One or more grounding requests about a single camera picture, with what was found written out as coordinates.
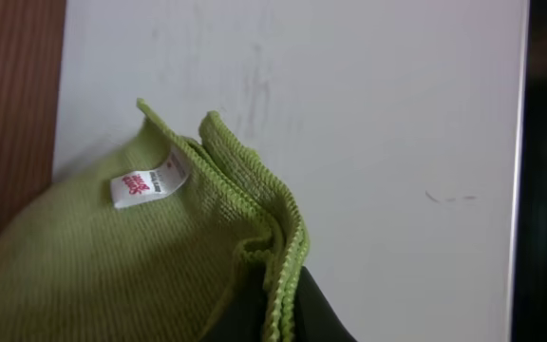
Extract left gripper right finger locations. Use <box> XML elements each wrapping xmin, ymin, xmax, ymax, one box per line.
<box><xmin>293</xmin><ymin>266</ymin><xmax>356</xmax><ymax>342</ymax></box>

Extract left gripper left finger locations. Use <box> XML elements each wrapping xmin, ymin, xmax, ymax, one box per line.
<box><xmin>200</xmin><ymin>266</ymin><xmax>268</xmax><ymax>342</ymax></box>

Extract light green cloth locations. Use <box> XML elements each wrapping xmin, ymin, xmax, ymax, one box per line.
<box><xmin>0</xmin><ymin>100</ymin><xmax>309</xmax><ymax>341</ymax></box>

